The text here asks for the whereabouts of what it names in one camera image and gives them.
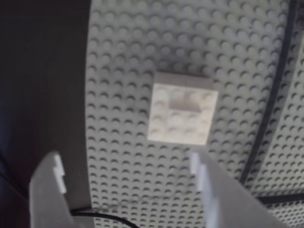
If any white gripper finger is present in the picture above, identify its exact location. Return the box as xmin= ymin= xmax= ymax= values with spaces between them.
xmin=28 ymin=151 xmax=79 ymax=228
xmin=190 ymin=151 xmax=294 ymax=228

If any white LEGO cube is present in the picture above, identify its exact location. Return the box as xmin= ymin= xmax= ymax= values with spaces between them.
xmin=146 ymin=72 xmax=219 ymax=147

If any long dark grey brick strip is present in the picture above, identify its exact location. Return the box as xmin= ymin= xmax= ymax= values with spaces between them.
xmin=238 ymin=0 xmax=304 ymax=185

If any grey studded LEGO baseplate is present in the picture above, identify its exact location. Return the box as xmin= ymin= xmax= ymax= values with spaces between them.
xmin=85 ymin=0 xmax=304 ymax=228

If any black cable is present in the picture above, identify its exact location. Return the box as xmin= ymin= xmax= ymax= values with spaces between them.
xmin=70 ymin=208 xmax=134 ymax=228

